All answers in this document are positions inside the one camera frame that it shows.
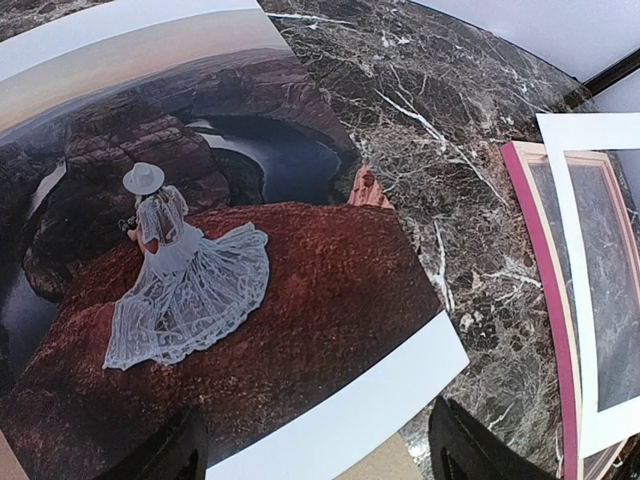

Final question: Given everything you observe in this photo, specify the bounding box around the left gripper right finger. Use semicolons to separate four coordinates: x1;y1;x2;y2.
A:
428;396;553;480

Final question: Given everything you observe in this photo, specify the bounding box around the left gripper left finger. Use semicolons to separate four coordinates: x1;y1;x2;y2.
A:
99;407;209;480

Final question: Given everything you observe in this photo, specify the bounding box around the white mat paper sheet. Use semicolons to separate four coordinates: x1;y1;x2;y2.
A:
536;112;639;458

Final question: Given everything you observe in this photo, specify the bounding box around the photo print white border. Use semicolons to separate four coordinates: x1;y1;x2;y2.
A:
1;1;469;479

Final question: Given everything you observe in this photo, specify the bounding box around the pink wooden picture frame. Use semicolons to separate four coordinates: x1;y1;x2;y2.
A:
501;141;639;479

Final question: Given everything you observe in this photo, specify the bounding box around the clear acrylic sheet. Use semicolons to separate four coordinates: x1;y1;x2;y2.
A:
527;144;639;411

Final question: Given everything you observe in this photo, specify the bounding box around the brown cardboard backing board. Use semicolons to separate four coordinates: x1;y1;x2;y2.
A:
1;434;423;480

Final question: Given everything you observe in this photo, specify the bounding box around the right black corner post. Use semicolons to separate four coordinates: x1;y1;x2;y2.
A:
584;48;640;97

